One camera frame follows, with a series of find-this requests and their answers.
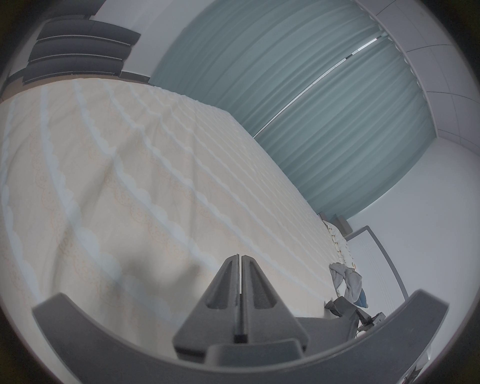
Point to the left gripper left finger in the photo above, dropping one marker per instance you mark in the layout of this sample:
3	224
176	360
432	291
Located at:
202	330

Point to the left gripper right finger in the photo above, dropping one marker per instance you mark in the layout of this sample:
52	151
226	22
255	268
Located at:
277	326

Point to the black T-shirt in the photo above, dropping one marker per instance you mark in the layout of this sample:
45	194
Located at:
341	311

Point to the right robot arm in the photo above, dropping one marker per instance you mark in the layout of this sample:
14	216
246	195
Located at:
371	320

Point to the pile of clothes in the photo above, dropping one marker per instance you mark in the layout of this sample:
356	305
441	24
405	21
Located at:
348	281

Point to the bed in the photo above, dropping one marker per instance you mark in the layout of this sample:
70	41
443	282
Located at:
131	187

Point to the white printed pillow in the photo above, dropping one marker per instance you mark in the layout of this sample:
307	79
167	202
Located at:
339	243

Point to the grey bedside table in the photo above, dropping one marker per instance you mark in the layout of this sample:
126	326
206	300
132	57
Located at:
339	221

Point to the blue-green curtain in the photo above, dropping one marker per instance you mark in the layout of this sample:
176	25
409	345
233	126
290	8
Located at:
356	131
243	56

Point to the black chest of drawers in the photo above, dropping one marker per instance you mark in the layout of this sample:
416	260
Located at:
82	52

